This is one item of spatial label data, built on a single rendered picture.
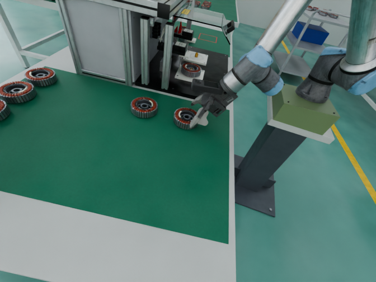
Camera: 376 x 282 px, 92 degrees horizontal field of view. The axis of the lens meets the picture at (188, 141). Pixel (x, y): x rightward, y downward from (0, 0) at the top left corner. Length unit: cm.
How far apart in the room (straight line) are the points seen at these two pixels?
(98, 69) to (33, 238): 74
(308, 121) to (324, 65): 25
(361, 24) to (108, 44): 91
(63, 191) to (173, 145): 37
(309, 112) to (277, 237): 92
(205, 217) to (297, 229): 119
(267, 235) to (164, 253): 109
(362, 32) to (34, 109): 117
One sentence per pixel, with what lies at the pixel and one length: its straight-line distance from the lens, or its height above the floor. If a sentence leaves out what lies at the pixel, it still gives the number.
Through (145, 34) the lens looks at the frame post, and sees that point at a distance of 87.
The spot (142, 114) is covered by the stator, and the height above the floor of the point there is 77.
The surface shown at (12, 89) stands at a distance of 101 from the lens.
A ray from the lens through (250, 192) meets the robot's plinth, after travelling 160.
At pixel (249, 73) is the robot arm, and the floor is 102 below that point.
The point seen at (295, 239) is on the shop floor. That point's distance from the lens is 164.
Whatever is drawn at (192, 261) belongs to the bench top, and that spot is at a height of 75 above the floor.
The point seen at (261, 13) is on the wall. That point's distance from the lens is 649.
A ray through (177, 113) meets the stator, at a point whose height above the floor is 79.
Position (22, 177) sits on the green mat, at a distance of 70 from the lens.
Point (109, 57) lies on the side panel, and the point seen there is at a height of 87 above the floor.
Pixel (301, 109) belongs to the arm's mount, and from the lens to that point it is 100.
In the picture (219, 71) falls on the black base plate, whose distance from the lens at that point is 124.
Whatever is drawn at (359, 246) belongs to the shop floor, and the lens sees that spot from 197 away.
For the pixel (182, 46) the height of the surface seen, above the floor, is 92.
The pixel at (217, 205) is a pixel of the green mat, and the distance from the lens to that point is 60.
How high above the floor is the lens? 127
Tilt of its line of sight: 46 degrees down
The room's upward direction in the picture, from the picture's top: 14 degrees clockwise
